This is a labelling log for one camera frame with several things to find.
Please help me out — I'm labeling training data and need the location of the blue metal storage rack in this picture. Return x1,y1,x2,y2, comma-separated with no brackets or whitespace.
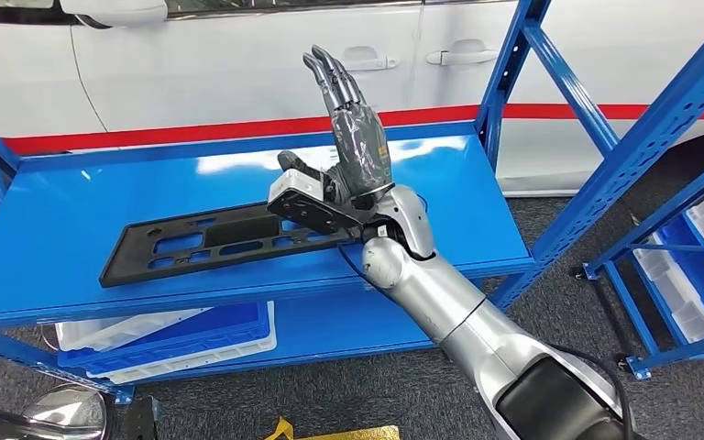
573,154,704,380

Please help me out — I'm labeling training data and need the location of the blue metal shelf unit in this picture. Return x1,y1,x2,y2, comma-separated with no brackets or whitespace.
0,0,704,405

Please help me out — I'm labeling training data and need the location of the black plastic plate part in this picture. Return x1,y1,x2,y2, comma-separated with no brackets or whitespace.
97,200,357,290

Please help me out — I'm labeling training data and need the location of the chrome stanchion post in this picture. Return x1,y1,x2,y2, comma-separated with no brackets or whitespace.
0,383,109,440

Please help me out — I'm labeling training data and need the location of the yellow floor tape with curl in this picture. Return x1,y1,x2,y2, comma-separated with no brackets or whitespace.
263,415,402,440

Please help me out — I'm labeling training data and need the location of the black left wrist camera bracket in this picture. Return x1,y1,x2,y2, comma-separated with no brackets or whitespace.
124,395,160,440

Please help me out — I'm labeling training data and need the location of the white translucent plastic tray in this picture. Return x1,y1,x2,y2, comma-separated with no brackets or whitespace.
54,306,214,354

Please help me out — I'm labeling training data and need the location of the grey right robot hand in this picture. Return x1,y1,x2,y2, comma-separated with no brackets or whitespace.
276,44,396,206

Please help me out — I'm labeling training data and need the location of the white plastic crate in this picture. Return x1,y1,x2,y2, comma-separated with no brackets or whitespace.
84,302,278,386

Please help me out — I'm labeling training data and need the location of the white car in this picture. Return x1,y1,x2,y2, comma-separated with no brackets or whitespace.
0,0,704,199

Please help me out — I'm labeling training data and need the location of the red barrier belt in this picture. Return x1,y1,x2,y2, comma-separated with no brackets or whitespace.
0,103,704,166

